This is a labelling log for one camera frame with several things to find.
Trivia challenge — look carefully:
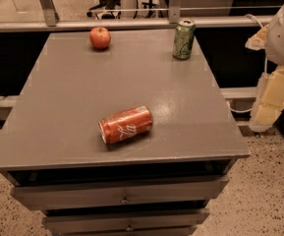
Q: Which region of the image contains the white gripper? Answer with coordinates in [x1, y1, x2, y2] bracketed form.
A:
[245, 5, 284, 133]

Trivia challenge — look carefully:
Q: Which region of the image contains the upper grey drawer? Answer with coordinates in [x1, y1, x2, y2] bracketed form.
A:
[11, 175, 229, 210]

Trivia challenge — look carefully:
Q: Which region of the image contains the lower grey drawer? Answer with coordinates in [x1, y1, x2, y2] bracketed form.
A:
[43, 208, 209, 234]

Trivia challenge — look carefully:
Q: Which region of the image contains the red coke can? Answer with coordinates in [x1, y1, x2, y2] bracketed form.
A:
[98, 105, 153, 145]

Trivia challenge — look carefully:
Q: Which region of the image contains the grey drawer cabinet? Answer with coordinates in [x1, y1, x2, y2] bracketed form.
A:
[0, 29, 249, 236]

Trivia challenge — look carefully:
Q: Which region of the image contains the green soda can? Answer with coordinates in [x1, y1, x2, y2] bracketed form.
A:
[173, 19, 196, 60]

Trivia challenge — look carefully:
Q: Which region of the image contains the metal railing frame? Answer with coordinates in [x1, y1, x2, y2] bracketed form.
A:
[0, 0, 284, 32]

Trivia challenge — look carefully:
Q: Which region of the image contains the black office chair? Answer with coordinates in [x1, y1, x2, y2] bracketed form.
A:
[86, 0, 119, 19]

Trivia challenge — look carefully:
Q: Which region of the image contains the red apple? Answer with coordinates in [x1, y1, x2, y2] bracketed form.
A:
[89, 28, 111, 50]

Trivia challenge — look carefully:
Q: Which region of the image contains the grey drawer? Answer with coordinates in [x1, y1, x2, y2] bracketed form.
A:
[11, 175, 229, 210]
[43, 208, 209, 234]

